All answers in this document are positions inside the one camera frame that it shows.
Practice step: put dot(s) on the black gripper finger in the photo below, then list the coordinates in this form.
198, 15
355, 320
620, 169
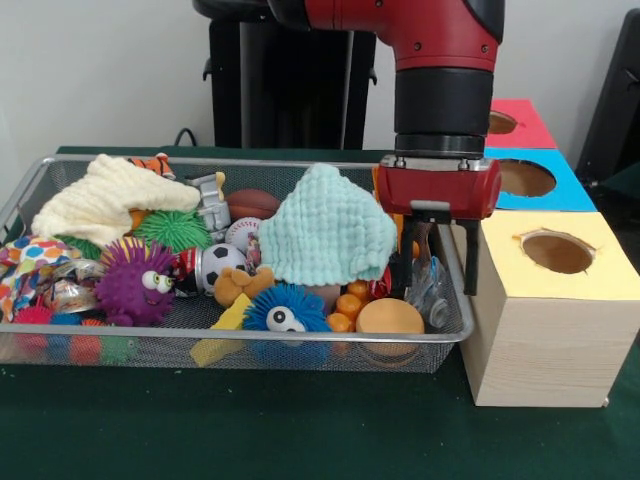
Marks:
403, 260
471, 260

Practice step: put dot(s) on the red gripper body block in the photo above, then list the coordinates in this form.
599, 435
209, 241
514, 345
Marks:
435, 187

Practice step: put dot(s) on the crushed clear plastic bottle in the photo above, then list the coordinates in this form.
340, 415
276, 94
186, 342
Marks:
431, 295

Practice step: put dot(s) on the light blue muslin cloth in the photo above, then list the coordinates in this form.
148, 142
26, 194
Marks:
330, 225

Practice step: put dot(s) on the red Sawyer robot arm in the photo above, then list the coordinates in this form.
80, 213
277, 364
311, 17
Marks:
440, 75

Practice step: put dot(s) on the wooden box with three holes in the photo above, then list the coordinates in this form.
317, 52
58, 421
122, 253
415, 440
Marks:
550, 350

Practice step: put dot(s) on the shallow mesh bin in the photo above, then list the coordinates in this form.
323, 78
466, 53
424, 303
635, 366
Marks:
150, 356

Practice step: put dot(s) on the orange toy burger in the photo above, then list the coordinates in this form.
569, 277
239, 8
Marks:
390, 315

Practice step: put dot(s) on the orange bead cluster toy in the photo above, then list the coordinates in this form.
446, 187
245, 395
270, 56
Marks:
347, 305

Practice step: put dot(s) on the blue spiky ball with eyes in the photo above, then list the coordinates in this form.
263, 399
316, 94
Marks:
300, 302

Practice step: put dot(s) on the white baseball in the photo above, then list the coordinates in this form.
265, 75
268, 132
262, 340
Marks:
242, 231

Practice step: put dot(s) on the brown plush bear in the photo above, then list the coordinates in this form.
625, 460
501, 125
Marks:
235, 287

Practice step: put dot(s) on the black and white soccer ball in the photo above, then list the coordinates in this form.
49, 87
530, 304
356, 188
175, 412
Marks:
220, 265

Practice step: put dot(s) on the dark green tablecloth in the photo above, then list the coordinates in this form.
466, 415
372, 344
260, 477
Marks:
300, 430

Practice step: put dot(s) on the black chair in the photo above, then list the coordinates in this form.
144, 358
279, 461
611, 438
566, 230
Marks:
615, 100

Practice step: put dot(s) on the green spiky ball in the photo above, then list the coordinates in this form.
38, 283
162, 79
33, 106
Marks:
172, 225

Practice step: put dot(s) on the purple spiky monster toy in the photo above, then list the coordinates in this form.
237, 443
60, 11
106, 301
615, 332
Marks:
135, 285

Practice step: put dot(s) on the cream muslin cloth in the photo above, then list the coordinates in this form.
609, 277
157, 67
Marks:
100, 205

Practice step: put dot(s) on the polka dot cloth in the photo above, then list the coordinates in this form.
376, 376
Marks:
30, 260

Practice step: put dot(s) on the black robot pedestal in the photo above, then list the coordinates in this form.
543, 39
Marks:
280, 100

